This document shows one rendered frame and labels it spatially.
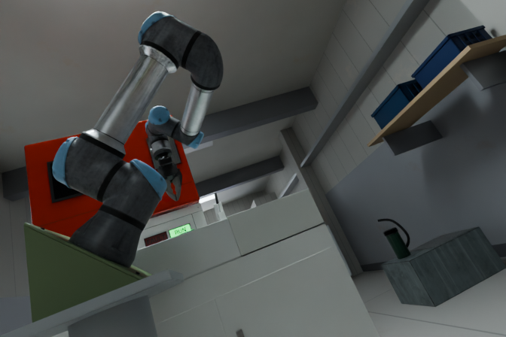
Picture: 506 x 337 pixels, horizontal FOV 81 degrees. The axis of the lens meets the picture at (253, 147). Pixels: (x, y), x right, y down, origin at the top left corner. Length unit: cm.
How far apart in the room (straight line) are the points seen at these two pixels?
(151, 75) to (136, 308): 55
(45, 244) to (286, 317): 73
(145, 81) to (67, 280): 49
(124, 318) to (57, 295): 13
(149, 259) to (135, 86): 56
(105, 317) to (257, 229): 59
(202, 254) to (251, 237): 18
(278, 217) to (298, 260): 17
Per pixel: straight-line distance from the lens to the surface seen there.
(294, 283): 112
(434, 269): 301
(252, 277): 109
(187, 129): 110
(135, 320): 73
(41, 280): 75
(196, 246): 108
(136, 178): 77
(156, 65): 86
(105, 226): 76
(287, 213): 116
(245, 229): 110
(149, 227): 174
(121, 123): 82
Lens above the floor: 75
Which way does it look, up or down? 21 degrees up
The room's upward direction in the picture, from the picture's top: 23 degrees counter-clockwise
